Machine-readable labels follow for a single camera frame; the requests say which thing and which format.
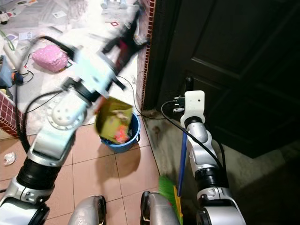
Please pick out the red tiled low wall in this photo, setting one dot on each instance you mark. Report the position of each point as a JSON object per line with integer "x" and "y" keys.
{"x": 9, "y": 110}

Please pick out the grey patterned floor mat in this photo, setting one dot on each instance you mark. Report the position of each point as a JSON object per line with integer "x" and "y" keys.
{"x": 49, "y": 28}

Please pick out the blue picture card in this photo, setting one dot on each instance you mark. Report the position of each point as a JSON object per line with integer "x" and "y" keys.
{"x": 11, "y": 36}

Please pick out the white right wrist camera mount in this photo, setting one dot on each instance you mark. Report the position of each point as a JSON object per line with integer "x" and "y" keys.
{"x": 194, "y": 103}

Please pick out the blue plastic bucket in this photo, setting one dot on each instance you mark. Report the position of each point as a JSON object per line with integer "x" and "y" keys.
{"x": 129, "y": 140}

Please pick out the white crumpled paper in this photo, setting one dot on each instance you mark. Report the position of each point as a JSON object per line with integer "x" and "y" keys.
{"x": 9, "y": 158}

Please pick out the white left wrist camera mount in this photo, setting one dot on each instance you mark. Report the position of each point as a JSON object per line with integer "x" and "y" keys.
{"x": 91, "y": 65}

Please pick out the red tiled pillar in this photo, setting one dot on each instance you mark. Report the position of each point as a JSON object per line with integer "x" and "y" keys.
{"x": 147, "y": 42}

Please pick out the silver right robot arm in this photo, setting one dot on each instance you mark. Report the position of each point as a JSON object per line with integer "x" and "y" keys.
{"x": 204, "y": 150}

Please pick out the light blue wheeled cart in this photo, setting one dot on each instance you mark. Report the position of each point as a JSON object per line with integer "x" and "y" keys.
{"x": 115, "y": 3}

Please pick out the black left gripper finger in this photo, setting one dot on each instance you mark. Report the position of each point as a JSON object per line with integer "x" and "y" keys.
{"x": 137, "y": 22}

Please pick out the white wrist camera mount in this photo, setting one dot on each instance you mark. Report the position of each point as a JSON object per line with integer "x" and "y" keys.
{"x": 194, "y": 103}
{"x": 91, "y": 65}

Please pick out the silver left robot leg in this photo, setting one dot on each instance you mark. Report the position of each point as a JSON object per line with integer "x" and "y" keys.
{"x": 86, "y": 211}

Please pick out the red square frame tile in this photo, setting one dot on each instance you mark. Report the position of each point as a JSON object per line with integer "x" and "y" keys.
{"x": 114, "y": 23}

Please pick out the silver robot leg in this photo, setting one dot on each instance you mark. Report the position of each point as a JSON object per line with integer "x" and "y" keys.
{"x": 86, "y": 211}
{"x": 157, "y": 211}

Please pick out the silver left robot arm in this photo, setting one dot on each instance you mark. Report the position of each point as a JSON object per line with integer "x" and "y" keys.
{"x": 49, "y": 140}

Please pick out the pink dotted backpack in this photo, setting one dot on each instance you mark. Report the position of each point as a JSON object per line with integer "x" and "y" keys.
{"x": 52, "y": 57}

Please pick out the white toy car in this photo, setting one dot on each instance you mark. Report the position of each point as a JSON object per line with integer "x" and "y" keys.
{"x": 4, "y": 18}

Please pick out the silver right robot leg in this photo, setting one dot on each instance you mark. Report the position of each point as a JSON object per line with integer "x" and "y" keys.
{"x": 157, "y": 211}

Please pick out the dark panelled door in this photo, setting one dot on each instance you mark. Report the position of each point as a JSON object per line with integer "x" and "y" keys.
{"x": 229, "y": 61}

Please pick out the yellow green snack bag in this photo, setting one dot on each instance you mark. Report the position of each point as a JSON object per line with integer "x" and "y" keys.
{"x": 115, "y": 119}

